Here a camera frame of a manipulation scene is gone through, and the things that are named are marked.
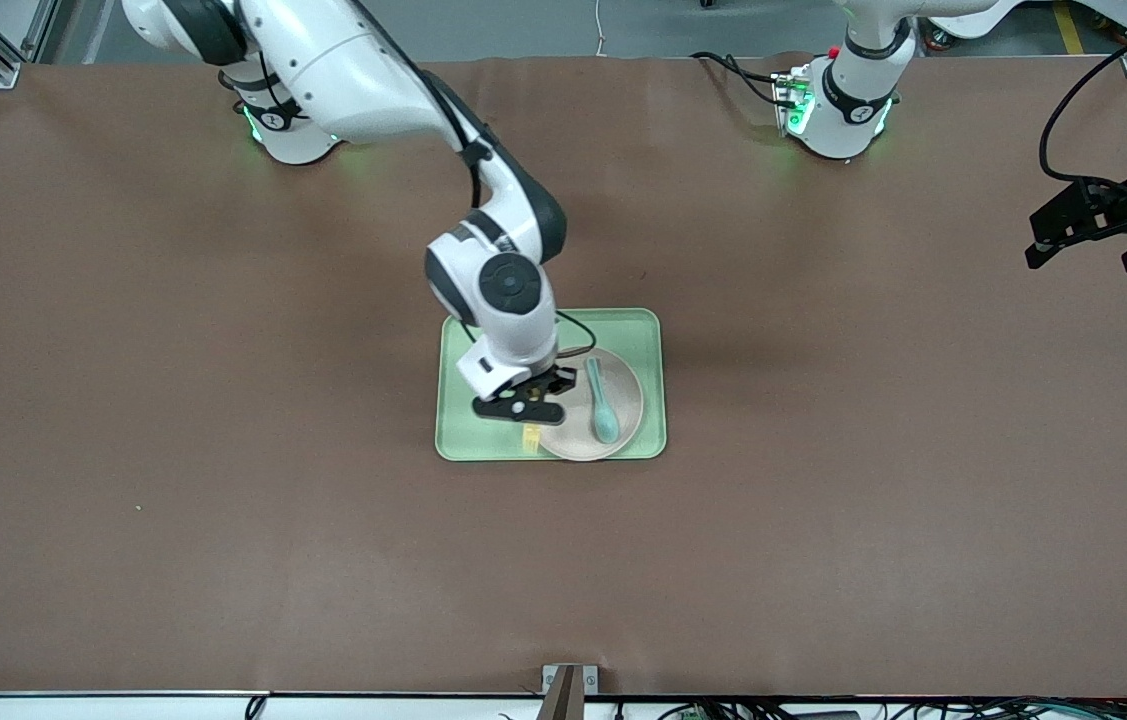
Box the teal plastic spoon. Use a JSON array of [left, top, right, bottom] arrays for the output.
[[585, 357, 621, 444]]

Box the beige round plate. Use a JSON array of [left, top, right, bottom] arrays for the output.
[[537, 348, 645, 462]]

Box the light green rectangular tray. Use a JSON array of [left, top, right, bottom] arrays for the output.
[[434, 308, 668, 463]]

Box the brown table cover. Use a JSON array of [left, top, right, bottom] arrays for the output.
[[0, 55, 1127, 698]]

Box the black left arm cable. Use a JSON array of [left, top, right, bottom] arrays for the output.
[[1039, 8, 1127, 216]]

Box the black left base cable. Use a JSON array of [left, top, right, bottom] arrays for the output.
[[691, 50, 796, 107]]

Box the tangled cable bundle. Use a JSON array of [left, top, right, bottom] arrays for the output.
[[613, 697, 1127, 720]]

